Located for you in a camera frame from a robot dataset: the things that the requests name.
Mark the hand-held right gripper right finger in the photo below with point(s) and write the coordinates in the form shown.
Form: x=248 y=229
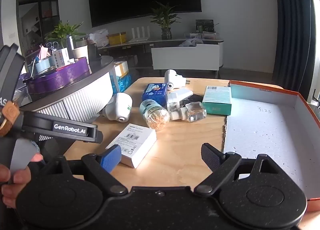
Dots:
x=212 y=157

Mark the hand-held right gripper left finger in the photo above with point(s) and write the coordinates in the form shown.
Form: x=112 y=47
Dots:
x=110 y=158

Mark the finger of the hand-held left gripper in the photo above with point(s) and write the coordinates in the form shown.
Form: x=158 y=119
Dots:
x=70 y=130

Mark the white barcode box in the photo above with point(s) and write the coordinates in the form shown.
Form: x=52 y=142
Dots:
x=132 y=145

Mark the clear glass bottle grey cap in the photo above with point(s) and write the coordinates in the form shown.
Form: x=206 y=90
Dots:
x=196 y=112

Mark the white plug-in device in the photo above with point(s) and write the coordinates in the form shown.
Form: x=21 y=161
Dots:
x=120 y=107
x=172 y=78

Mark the orange box with white foam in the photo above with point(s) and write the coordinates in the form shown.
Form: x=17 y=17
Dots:
x=262 y=130

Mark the teal cardboard box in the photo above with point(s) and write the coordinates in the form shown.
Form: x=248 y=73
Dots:
x=217 y=100

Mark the black charger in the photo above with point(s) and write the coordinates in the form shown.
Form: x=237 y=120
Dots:
x=193 y=99

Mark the white charger with prongs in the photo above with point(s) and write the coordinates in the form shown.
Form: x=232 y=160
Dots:
x=172 y=103

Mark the blue tin box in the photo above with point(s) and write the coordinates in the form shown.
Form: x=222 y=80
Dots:
x=153 y=91

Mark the person's left hand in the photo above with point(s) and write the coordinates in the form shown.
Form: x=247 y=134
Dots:
x=22 y=176

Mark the light blue round container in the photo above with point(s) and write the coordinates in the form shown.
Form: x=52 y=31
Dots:
x=45 y=66

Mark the pink paper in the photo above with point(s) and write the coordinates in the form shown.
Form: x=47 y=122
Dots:
x=43 y=52

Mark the purple tin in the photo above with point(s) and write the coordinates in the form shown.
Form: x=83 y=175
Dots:
x=60 y=77

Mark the scissors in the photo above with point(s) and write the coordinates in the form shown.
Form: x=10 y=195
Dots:
x=52 y=44

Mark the small white printed box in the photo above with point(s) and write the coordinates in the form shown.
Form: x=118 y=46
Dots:
x=61 y=57

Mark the steel bottle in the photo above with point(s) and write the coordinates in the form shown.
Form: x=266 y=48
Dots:
x=70 y=47

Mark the leafy potted plant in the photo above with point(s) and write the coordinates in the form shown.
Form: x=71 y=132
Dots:
x=63 y=32

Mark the blue plastic bag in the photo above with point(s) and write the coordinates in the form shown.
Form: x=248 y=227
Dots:
x=122 y=82

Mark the white paper cup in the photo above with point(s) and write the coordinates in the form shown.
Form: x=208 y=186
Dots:
x=80 y=52

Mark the white and yellow carton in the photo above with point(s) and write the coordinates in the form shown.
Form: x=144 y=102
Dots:
x=121 y=68

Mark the black container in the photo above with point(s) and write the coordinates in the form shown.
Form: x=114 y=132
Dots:
x=93 y=52

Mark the white plastic bag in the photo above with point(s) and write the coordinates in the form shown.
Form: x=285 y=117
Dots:
x=100 y=37

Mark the yellow tin box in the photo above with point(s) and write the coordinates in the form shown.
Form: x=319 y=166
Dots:
x=117 y=38

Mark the white television cabinet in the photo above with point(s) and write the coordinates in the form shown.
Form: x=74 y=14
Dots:
x=185 y=57

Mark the grey-blue cloth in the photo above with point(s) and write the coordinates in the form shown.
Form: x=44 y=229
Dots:
x=191 y=42

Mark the white router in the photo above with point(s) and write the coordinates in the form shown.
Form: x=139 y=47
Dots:
x=138 y=35

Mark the clear storage box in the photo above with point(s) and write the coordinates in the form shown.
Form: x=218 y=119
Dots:
x=202 y=36

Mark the green and black box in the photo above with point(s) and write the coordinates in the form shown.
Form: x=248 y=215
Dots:
x=205 y=26

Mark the green plant in glass vase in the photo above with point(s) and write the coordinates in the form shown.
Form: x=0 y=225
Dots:
x=166 y=24

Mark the dark curtain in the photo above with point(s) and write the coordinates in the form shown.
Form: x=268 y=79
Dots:
x=290 y=32

